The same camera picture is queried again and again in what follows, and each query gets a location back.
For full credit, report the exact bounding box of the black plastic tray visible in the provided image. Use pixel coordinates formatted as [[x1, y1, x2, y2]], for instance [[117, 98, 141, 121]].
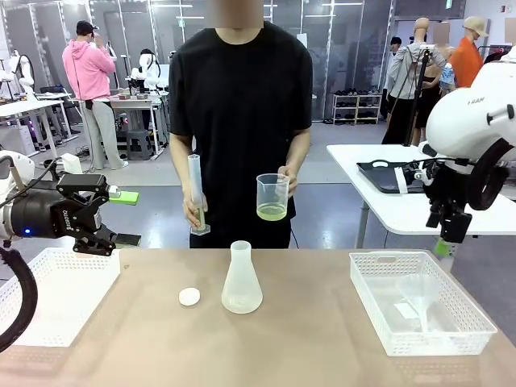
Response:
[[356, 160, 428, 195]]

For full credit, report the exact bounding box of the white perforated basket with label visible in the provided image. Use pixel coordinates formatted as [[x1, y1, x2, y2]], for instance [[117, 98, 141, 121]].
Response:
[[348, 251, 498, 358]]

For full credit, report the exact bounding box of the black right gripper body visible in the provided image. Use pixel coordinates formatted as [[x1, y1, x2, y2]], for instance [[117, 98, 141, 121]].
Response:
[[428, 163, 471, 214]]

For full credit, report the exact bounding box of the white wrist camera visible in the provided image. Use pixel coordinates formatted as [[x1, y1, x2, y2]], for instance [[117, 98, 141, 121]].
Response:
[[413, 162, 435, 187], [60, 152, 84, 175]]

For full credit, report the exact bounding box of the shoe rack with shoes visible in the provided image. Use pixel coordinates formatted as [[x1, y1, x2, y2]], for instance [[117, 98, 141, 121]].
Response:
[[332, 92, 383, 127]]

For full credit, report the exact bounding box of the person in black T-shirt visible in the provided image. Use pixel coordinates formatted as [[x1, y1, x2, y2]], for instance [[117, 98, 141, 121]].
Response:
[[168, 0, 314, 249]]

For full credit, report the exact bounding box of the grey plastic step stool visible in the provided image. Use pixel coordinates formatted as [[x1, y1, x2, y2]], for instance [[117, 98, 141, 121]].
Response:
[[126, 128, 154, 162]]

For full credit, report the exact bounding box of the white long desk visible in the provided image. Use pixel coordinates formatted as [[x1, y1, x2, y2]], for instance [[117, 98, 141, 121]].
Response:
[[0, 98, 80, 160]]

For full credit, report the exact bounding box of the clear plastic beaker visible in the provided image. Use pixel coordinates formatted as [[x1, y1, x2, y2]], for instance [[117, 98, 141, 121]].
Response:
[[256, 173, 290, 223]]

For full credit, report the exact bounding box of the white perforated plastic basket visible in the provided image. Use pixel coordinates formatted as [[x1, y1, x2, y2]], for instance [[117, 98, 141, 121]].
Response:
[[0, 248, 122, 348]]

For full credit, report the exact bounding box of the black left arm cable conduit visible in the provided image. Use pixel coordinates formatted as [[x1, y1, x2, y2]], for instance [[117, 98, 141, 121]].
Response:
[[0, 246, 39, 352]]

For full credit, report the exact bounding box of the clear plastic funnel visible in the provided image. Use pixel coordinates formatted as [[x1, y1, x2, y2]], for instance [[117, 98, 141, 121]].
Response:
[[397, 273, 444, 334]]

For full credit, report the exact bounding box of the translucent plastic conical flask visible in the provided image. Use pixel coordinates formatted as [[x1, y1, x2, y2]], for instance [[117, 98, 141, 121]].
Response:
[[221, 240, 264, 315]]

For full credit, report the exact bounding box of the white desk with trays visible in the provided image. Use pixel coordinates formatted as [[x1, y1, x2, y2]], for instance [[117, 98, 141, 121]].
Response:
[[108, 90, 170, 156]]

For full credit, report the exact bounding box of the clothes rack with dark garments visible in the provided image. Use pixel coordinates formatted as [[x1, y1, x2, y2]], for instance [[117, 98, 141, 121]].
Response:
[[477, 44, 516, 66]]

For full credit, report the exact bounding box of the person's left forearm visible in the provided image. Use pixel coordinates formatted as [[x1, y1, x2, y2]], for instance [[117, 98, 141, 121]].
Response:
[[284, 135, 312, 173]]

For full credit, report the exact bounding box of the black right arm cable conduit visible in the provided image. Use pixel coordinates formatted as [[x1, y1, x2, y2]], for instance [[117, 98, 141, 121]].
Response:
[[463, 139, 516, 211]]

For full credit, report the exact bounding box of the person in pink hoodie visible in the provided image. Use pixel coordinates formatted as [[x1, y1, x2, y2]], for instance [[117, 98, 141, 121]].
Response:
[[62, 19, 130, 172]]

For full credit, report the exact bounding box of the person's right hand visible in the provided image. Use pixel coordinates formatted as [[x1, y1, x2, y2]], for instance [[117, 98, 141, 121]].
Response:
[[181, 196, 210, 229]]

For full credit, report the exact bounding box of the person's left hand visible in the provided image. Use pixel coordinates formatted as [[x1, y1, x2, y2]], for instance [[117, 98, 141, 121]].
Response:
[[277, 164, 300, 199]]

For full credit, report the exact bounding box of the clear plastic graduated cylinder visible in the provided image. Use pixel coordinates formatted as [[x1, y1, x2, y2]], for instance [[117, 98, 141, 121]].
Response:
[[187, 154, 213, 236]]

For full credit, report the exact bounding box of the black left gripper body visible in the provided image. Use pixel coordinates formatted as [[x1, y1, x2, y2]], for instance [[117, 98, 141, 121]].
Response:
[[10, 189, 102, 239]]

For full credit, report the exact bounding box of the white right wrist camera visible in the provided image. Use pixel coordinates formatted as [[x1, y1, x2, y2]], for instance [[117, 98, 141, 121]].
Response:
[[413, 162, 435, 187]]

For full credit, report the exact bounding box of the person's right forearm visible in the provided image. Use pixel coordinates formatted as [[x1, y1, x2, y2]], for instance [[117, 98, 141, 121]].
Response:
[[170, 156, 198, 203]]

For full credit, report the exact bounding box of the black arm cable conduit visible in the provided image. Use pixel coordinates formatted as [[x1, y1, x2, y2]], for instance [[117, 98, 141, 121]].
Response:
[[463, 139, 516, 211], [0, 246, 39, 352]]

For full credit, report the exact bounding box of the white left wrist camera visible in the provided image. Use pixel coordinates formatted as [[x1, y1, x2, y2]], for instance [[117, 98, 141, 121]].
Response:
[[60, 152, 84, 175]]

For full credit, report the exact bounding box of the mannequin in orange clothes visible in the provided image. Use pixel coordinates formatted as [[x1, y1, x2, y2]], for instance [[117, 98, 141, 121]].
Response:
[[449, 15, 490, 90]]

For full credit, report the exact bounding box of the white round flask cap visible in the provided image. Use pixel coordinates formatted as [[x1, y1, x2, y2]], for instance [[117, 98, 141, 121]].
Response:
[[178, 287, 202, 307]]

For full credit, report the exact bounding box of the mannequin in grey jacket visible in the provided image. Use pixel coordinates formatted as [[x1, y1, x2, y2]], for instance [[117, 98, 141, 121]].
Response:
[[381, 18, 447, 146]]

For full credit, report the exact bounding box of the black tripod with phone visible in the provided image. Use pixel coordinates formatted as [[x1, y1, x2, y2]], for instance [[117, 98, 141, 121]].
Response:
[[402, 44, 437, 147]]

